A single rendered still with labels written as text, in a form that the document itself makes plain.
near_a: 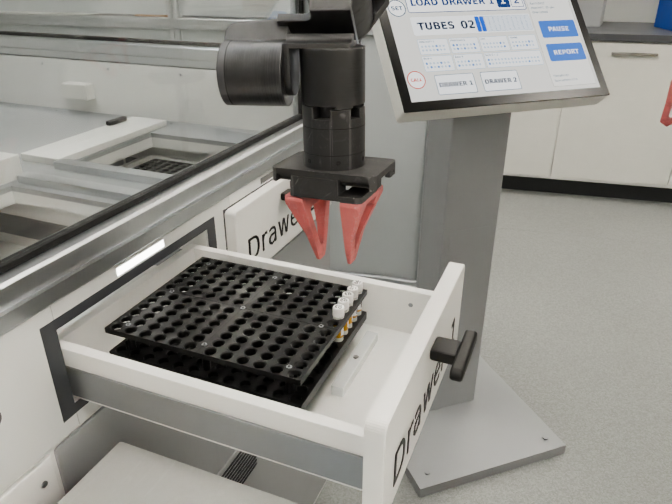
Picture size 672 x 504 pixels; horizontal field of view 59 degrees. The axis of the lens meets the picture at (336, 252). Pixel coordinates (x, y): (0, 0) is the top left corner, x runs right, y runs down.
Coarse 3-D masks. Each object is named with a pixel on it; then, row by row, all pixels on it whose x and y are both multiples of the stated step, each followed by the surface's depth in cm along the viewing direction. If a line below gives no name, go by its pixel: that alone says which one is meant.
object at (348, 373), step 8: (368, 336) 68; (376, 336) 69; (360, 344) 67; (368, 344) 67; (360, 352) 65; (368, 352) 66; (352, 360) 64; (360, 360) 64; (344, 368) 63; (352, 368) 63; (360, 368) 65; (344, 376) 62; (352, 376) 62; (336, 384) 61; (344, 384) 61; (336, 392) 60; (344, 392) 61
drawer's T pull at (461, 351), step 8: (464, 336) 57; (472, 336) 57; (440, 344) 56; (448, 344) 56; (456, 344) 56; (464, 344) 56; (472, 344) 56; (432, 352) 55; (440, 352) 55; (448, 352) 55; (456, 352) 55; (464, 352) 55; (440, 360) 55; (448, 360) 55; (456, 360) 54; (464, 360) 54; (456, 368) 53; (464, 368) 53; (456, 376) 52
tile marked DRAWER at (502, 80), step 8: (480, 72) 127; (488, 72) 128; (496, 72) 128; (504, 72) 129; (512, 72) 129; (488, 80) 127; (496, 80) 128; (504, 80) 128; (512, 80) 129; (488, 88) 126; (496, 88) 127; (504, 88) 128; (512, 88) 128; (520, 88) 129
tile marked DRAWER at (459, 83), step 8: (472, 72) 126; (440, 80) 124; (448, 80) 124; (456, 80) 125; (464, 80) 125; (472, 80) 126; (440, 88) 123; (448, 88) 124; (456, 88) 124; (464, 88) 125; (472, 88) 125
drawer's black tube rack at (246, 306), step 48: (192, 288) 68; (240, 288) 69; (288, 288) 68; (336, 288) 68; (144, 336) 64; (192, 336) 59; (240, 336) 59; (288, 336) 59; (240, 384) 57; (288, 384) 55
